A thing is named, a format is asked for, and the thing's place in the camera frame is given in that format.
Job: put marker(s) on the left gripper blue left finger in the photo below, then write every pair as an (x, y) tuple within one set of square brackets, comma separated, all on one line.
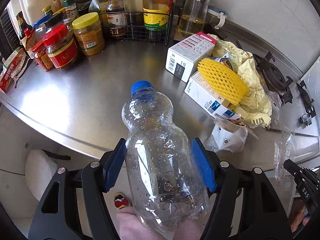
[(113, 163)]

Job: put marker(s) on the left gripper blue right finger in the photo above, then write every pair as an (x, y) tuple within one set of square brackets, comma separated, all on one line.
[(204, 165)]

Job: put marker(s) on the white printed snack bag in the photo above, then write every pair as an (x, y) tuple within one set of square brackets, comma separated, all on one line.
[(228, 135)]

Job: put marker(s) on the clear plastic bottle blue cap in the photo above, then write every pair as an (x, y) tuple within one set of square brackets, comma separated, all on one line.
[(166, 185)]

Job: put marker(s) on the pale yellow plastic bag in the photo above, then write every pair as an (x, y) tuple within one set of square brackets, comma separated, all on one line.
[(255, 108)]

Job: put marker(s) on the yellow foam fruit net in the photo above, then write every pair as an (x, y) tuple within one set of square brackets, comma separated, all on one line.
[(223, 80)]

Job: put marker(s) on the right hand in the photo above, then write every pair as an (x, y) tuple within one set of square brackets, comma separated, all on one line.
[(298, 214)]

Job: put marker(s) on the red white slipper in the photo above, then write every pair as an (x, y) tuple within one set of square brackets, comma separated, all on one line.
[(121, 201)]

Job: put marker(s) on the clear plastic wrapper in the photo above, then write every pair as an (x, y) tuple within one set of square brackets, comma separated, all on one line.
[(284, 148)]

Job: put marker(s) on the white stool cushion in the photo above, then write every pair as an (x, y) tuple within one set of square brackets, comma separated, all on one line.
[(39, 170)]

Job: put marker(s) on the white box blue label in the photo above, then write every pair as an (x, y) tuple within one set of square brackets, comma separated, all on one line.
[(208, 99)]

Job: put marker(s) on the white box pink top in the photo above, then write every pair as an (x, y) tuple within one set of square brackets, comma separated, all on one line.
[(183, 57)]

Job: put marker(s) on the black gas stove burner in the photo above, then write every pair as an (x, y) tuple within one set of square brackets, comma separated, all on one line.
[(273, 77)]

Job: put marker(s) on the large red lid jar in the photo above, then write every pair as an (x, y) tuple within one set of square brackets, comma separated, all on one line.
[(61, 47)]

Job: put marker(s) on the small red lid jar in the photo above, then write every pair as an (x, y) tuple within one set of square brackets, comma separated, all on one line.
[(40, 56)]

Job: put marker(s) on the yellow lid sauce jar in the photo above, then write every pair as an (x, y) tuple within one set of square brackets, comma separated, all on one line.
[(88, 32)]

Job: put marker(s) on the red white seasoning packet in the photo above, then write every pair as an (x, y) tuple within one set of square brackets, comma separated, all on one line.
[(14, 68)]

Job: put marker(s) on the small jar blue white lid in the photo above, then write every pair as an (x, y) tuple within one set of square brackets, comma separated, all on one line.
[(216, 17)]

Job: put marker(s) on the brown glass sauce bottle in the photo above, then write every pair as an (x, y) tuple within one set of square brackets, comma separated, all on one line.
[(116, 18)]

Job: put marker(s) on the green lid spice jar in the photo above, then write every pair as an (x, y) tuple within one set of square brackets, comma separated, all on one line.
[(71, 8)]

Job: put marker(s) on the glass oil dispenser black lid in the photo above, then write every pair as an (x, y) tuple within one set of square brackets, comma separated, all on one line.
[(193, 17)]

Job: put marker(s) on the yellow label oil bottle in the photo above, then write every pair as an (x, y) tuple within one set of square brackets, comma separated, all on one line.
[(156, 14)]

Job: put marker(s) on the black wire condiment rack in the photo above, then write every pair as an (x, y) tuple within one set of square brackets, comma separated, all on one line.
[(137, 31)]

